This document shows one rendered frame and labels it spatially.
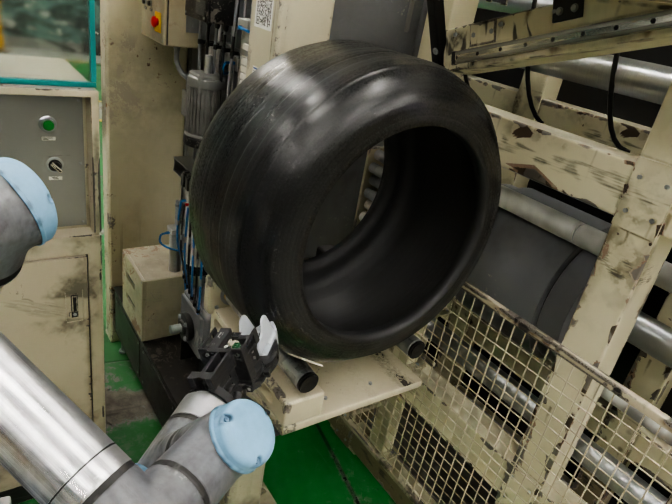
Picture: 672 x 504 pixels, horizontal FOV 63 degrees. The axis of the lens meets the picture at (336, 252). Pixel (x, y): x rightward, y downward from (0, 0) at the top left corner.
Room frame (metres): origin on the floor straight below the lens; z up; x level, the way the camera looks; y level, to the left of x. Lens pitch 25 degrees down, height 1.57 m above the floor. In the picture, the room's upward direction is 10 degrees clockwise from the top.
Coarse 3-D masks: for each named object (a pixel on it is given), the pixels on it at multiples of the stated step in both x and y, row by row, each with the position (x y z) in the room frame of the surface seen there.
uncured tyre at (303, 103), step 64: (320, 64) 0.92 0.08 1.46; (384, 64) 0.90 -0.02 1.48; (256, 128) 0.83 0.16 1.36; (320, 128) 0.80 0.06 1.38; (384, 128) 0.84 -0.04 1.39; (448, 128) 0.92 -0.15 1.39; (192, 192) 0.89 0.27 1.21; (256, 192) 0.76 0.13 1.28; (320, 192) 0.78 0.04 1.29; (384, 192) 1.25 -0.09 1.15; (448, 192) 1.20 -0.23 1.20; (256, 256) 0.75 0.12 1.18; (320, 256) 1.18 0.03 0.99; (384, 256) 1.22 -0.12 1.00; (448, 256) 1.13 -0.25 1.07; (256, 320) 0.77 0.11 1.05; (320, 320) 1.02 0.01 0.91; (384, 320) 1.04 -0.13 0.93
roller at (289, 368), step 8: (224, 296) 1.07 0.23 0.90; (232, 304) 1.04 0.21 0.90; (280, 352) 0.88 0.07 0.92; (280, 360) 0.86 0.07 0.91; (288, 360) 0.86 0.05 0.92; (296, 360) 0.85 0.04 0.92; (288, 368) 0.84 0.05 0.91; (296, 368) 0.83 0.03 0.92; (304, 368) 0.83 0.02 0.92; (288, 376) 0.84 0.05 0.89; (296, 376) 0.82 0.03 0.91; (304, 376) 0.81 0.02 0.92; (312, 376) 0.82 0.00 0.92; (296, 384) 0.81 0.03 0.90; (304, 384) 0.81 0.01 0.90; (312, 384) 0.82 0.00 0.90; (304, 392) 0.81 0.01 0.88
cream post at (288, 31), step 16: (288, 0) 1.15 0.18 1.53; (304, 0) 1.17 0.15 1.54; (320, 0) 1.20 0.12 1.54; (272, 16) 1.16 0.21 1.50; (288, 16) 1.15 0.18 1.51; (304, 16) 1.18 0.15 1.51; (320, 16) 1.20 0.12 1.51; (256, 32) 1.21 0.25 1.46; (272, 32) 1.16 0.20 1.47; (288, 32) 1.16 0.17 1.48; (304, 32) 1.18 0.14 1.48; (320, 32) 1.20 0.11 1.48; (256, 48) 1.21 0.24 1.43; (272, 48) 1.15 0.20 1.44; (288, 48) 1.16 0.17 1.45; (256, 64) 1.20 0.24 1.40; (256, 400) 1.18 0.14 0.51; (240, 480) 1.17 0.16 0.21; (256, 480) 1.21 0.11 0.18; (224, 496) 1.15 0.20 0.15; (240, 496) 1.17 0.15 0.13; (256, 496) 1.21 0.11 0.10
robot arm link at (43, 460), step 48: (0, 336) 0.41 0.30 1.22; (0, 384) 0.36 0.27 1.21; (48, 384) 0.39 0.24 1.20; (0, 432) 0.34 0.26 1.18; (48, 432) 0.34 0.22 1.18; (96, 432) 0.37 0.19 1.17; (48, 480) 0.32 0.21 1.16; (96, 480) 0.33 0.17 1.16; (144, 480) 0.35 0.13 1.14; (192, 480) 0.36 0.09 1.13
